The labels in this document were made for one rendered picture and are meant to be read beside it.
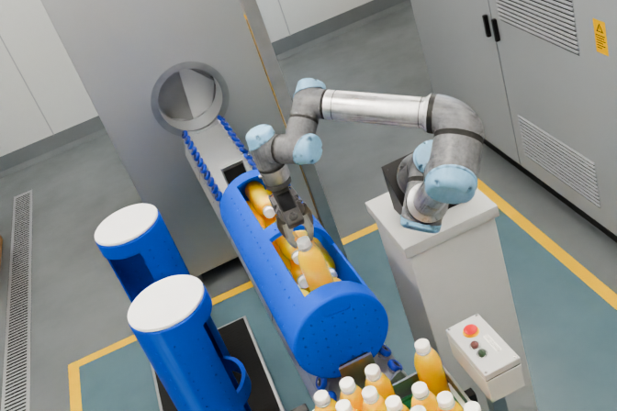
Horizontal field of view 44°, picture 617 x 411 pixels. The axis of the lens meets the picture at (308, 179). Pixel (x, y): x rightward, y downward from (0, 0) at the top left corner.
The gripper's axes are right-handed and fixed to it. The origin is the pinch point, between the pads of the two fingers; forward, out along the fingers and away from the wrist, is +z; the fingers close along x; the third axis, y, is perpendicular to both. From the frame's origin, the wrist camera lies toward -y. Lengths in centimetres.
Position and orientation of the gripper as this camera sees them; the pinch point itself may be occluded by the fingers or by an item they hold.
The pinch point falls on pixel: (303, 241)
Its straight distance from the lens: 212.2
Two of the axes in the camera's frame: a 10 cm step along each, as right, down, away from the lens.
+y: -3.3, -4.0, 8.5
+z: 3.0, 8.1, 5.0
